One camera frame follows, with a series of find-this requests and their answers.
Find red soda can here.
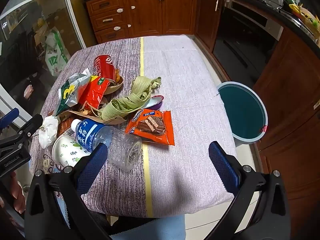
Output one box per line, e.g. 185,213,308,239
93,54,118,81

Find purple foil cup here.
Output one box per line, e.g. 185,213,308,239
143,95,164,111

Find wooden bowl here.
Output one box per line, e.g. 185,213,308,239
105,69,124,95

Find narrow wooden cabinet door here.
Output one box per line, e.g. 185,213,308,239
195,0,226,53

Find grey striped tablecloth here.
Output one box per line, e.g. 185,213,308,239
29,35,238,218

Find black built-in oven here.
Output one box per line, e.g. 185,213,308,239
212,0,286,81

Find grey bin with teal liner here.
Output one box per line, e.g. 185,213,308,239
215,81,269,143

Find red snack wrapper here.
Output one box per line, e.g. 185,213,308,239
79,75,112,108

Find yellow green plastic item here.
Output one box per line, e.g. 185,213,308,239
289,3,320,32

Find silver green snack bag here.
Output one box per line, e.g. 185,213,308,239
52,68,92,117

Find brown paper bag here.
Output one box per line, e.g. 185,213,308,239
54,106,127,136

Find white tissue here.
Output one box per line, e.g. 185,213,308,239
37,116,61,149

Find person's left hand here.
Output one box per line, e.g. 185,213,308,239
9,172,27,214

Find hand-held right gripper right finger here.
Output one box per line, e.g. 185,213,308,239
205,141,292,240

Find wooden cabinet with drawers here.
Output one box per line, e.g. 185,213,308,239
84,0,198,44

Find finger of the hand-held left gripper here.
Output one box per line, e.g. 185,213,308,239
0,108,20,128
0,114,44,153

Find white leaf print paper cup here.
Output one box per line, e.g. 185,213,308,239
52,134,92,168

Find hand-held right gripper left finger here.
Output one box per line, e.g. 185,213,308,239
24,142,111,240

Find clear plastic water bottle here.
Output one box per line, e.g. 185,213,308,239
71,119,143,172

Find orange wafer wrapper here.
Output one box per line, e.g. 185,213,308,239
125,108,175,146

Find large wooden cabinet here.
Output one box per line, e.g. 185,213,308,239
252,27,320,240

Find green white sack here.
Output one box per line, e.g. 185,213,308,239
44,29,71,77

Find green bamboo leaves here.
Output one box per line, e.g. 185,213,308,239
101,76,163,121

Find sliding glass door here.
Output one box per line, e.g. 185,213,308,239
0,0,86,130

